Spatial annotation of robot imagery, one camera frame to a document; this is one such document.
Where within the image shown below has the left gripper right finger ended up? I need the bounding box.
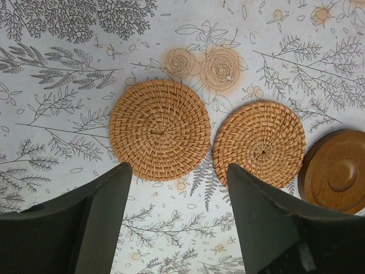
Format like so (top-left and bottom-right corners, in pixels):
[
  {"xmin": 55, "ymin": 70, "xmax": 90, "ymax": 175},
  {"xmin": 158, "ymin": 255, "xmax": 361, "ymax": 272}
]
[{"xmin": 227, "ymin": 164, "xmax": 364, "ymax": 273}]

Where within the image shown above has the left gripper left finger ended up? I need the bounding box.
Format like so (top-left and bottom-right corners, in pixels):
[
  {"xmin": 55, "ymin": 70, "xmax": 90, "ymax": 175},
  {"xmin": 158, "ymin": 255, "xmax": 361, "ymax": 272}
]
[{"xmin": 1, "ymin": 163, "xmax": 132, "ymax": 273}]

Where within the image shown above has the brown wooden coaster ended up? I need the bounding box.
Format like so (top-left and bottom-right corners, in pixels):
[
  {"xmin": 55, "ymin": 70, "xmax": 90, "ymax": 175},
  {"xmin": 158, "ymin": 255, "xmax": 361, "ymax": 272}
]
[{"xmin": 298, "ymin": 129, "xmax": 364, "ymax": 214}]

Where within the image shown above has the woven rattan coaster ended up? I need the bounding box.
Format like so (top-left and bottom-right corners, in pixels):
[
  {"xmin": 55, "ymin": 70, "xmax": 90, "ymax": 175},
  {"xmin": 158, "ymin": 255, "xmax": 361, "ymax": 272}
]
[
  {"xmin": 212, "ymin": 100, "xmax": 306, "ymax": 188},
  {"xmin": 109, "ymin": 79, "xmax": 210, "ymax": 182}
]

